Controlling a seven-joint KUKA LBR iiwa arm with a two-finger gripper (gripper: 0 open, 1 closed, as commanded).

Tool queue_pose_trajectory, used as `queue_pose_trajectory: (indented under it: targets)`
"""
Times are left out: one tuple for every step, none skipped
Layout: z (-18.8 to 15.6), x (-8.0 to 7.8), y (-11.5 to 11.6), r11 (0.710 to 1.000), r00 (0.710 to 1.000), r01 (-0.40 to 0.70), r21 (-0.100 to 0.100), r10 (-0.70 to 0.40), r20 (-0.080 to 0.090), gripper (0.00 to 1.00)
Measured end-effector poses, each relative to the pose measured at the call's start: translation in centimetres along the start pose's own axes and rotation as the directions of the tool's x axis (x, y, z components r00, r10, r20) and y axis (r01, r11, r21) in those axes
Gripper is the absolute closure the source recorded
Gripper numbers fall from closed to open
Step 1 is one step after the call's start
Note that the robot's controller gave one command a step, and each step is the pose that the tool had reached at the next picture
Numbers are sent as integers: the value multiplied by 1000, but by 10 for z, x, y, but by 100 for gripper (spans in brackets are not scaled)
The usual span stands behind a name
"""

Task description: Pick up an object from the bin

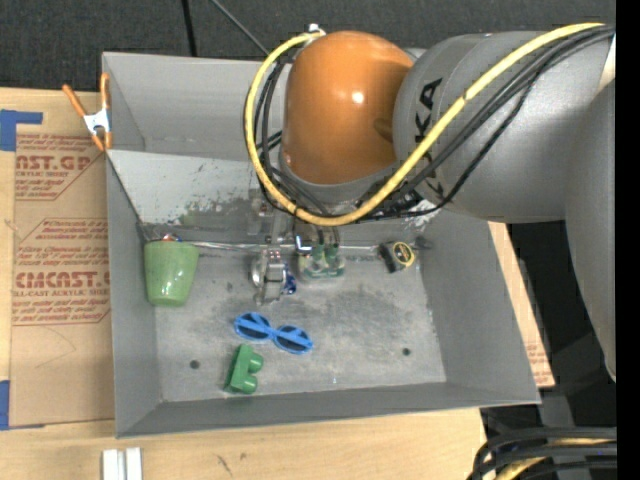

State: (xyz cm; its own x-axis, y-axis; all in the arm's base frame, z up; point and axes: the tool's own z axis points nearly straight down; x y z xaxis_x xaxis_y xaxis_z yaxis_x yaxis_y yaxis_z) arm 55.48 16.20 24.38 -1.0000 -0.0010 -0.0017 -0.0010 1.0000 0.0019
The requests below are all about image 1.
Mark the green cup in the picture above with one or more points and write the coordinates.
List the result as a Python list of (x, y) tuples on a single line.
[(169, 273)]

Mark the small red and blue thing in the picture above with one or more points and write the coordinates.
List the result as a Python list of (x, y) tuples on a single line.
[(170, 238)]

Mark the yellow and black tape measure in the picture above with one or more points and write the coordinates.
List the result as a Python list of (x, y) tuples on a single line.
[(400, 256)]

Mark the grey metal bin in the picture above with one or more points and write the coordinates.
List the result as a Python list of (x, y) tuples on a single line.
[(350, 318)]

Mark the green and white mottled block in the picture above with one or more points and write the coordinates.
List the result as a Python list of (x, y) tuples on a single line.
[(320, 270)]

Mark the brown cardboard board red print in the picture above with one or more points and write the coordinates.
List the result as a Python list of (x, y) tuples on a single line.
[(60, 318)]

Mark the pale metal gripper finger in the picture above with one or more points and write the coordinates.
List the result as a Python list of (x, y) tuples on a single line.
[(276, 275), (258, 273)]

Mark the green toy block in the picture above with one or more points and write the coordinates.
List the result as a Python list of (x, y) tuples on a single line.
[(242, 370)]

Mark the black cylinder on white bracket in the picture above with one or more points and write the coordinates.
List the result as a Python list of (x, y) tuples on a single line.
[(417, 218)]

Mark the blue sunglasses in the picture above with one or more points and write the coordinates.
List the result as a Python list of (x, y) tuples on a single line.
[(280, 335)]

